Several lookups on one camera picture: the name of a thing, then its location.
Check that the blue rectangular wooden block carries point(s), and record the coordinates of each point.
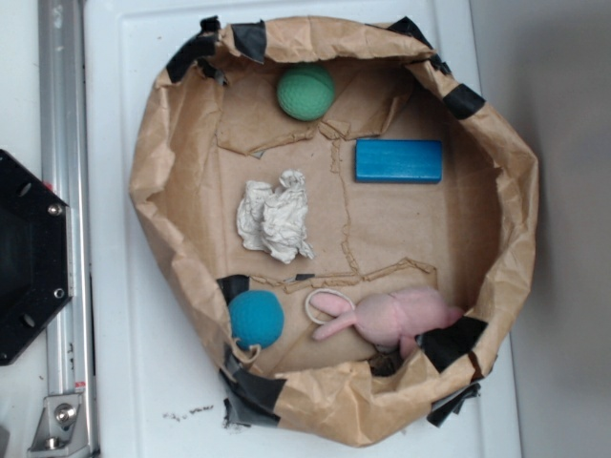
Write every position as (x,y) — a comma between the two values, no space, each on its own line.
(398,161)

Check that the crumpled white paper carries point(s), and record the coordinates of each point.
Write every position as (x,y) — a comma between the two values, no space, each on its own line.
(273,219)

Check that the brown paper bin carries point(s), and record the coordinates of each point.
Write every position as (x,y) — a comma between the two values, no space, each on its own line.
(213,122)

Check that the blue foam ball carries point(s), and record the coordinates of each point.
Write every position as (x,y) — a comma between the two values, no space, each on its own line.
(257,318)

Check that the pink plush bunny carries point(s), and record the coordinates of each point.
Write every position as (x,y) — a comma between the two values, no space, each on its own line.
(388,321)

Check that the green foam ball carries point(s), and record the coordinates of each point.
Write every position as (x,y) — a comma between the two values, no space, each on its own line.
(306,91)

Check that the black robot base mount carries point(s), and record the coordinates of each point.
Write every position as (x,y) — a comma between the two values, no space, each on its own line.
(35,281)

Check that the aluminium extrusion rail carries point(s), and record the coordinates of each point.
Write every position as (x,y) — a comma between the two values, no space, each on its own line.
(70,335)

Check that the metal corner bracket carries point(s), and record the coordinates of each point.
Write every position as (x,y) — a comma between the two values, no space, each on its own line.
(64,429)

